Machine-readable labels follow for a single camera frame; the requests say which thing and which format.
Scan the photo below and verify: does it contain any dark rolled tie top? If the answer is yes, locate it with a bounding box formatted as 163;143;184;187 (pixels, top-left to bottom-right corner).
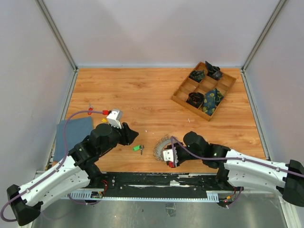
205;61;223;81

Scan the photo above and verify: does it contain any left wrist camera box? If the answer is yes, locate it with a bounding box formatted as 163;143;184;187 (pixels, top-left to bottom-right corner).
106;109;123;129

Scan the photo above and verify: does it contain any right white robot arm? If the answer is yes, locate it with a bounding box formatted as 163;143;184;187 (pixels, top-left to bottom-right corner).
160;131;304;207

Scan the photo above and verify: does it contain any wooden compartment tray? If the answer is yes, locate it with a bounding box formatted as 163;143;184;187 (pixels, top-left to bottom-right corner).
171;62;236;121

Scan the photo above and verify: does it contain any key with green tag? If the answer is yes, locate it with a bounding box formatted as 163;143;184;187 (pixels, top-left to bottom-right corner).
133;144;144;155

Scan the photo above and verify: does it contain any key with red tag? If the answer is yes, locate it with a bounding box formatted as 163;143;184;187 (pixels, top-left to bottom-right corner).
88;103;94;111

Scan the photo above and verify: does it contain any large keyring with yellow handle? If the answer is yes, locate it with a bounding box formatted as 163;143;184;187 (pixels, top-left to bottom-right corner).
153;136;174;161

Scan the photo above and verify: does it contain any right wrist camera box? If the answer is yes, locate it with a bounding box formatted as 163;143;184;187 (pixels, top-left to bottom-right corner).
162;148;177;163

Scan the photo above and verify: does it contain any blue yellow leaf tie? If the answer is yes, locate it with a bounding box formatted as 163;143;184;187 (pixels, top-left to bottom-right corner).
202;88;224;116

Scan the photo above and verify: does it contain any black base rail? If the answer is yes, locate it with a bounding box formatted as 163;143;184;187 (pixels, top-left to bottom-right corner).
87;172;239;200

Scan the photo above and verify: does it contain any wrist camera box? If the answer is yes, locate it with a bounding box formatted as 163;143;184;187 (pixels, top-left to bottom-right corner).
106;109;123;129
162;148;177;163

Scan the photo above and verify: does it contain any purple cable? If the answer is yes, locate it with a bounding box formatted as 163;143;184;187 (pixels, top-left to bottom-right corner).
169;135;304;178
0;109;110;223

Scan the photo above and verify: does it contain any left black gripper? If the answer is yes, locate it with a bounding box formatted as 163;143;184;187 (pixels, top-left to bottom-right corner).
99;120;139;154

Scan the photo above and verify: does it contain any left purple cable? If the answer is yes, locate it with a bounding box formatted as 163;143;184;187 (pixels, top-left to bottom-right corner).
0;109;110;223

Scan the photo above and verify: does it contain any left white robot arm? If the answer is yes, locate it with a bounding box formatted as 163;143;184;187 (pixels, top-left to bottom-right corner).
7;123;139;226

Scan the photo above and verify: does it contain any green patterned rolled tie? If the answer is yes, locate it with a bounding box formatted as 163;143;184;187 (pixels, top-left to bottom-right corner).
189;70;205;83

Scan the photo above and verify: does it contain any black orange rolled tie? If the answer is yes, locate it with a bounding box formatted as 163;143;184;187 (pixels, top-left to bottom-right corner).
186;92;204;108

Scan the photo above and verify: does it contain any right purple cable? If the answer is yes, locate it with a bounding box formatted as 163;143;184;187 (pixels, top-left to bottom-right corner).
169;135;304;178

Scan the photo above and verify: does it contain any folded blue cloth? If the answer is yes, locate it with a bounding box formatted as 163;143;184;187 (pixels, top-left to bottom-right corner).
53;117;93;162

